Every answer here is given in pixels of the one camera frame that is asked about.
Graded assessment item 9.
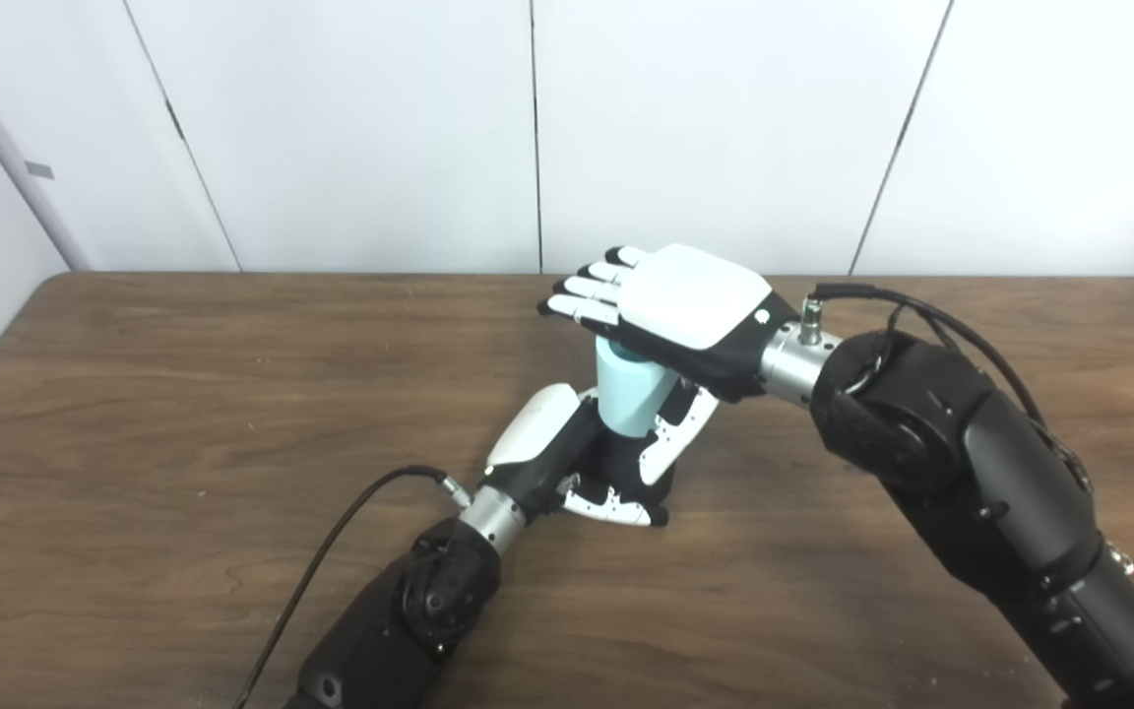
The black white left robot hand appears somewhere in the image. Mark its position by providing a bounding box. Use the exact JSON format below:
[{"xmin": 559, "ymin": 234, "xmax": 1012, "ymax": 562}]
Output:
[{"xmin": 481, "ymin": 384, "xmax": 669, "ymax": 528}]

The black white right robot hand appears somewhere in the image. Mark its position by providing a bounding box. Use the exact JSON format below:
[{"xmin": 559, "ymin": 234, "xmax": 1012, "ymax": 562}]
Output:
[{"xmin": 537, "ymin": 244, "xmax": 799, "ymax": 485}]

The black cylindrical base part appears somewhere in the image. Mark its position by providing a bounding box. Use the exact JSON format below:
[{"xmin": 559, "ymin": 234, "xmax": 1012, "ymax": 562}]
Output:
[{"xmin": 577, "ymin": 423, "xmax": 676, "ymax": 508}]

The light blue cylinder cup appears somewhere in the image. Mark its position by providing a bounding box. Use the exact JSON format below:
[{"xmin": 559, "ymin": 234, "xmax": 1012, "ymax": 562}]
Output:
[{"xmin": 595, "ymin": 338, "xmax": 681, "ymax": 438}]

